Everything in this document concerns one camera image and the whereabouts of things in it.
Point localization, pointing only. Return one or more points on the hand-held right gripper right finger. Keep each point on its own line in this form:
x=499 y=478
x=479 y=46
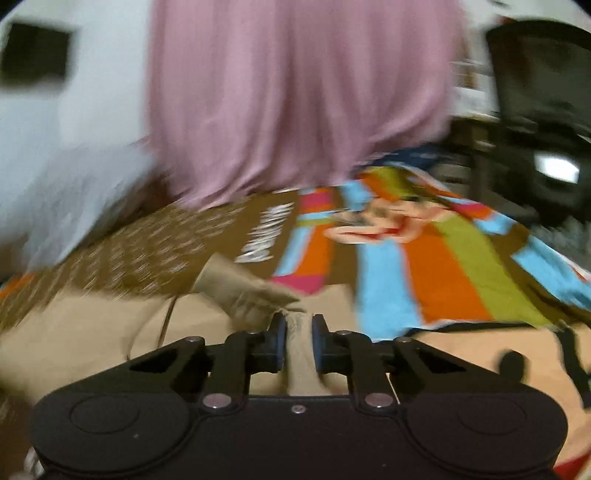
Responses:
x=317 y=345

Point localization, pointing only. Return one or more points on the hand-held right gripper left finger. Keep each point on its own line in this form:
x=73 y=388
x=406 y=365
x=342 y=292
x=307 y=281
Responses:
x=280 y=344

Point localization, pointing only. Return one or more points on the beige hooded jacket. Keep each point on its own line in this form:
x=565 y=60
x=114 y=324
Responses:
x=92 y=332

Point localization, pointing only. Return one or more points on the colourful cartoon printed blanket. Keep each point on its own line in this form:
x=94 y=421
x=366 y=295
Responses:
x=438 y=258

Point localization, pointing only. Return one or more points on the dark blue bag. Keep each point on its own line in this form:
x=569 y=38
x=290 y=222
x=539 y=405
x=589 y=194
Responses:
x=415 y=154

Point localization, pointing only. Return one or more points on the pink curtain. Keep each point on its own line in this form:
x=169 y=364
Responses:
x=300 y=92

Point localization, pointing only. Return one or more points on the grey bundled duvet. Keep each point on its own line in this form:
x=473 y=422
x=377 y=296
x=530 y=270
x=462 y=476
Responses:
x=69 y=194

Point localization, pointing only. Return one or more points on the wooden desk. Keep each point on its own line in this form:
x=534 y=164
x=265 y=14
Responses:
x=475 y=138

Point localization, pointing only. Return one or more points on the black mesh office chair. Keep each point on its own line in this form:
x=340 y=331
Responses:
x=540 y=74

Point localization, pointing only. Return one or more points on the black wall television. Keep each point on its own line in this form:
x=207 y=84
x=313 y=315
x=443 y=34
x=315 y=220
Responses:
x=34 y=53

